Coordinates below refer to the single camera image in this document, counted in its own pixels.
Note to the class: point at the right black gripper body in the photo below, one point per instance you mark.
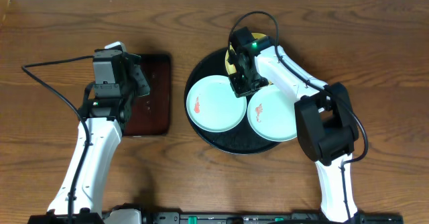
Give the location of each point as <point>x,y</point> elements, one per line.
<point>245,84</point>

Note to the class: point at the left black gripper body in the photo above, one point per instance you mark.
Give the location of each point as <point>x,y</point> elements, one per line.
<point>140,75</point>

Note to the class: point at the yellow plate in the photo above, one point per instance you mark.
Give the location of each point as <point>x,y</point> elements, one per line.
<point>229,66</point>

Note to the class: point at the light blue plate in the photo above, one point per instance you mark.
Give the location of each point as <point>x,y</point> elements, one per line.
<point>271,115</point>
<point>212,105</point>

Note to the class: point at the green yellow sponge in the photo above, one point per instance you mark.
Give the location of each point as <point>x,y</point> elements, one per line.
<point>143,87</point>

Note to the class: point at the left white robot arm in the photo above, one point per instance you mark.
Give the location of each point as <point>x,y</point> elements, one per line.
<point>103,116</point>

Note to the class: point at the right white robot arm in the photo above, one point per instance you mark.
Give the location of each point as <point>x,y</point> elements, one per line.
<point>326,125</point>

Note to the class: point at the dark red rectangular tray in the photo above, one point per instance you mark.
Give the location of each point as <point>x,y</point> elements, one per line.
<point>150,115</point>

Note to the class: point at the round black tray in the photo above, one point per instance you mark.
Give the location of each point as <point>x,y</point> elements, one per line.
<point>239,140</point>

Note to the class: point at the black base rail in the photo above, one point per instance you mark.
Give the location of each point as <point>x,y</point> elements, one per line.
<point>132,213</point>

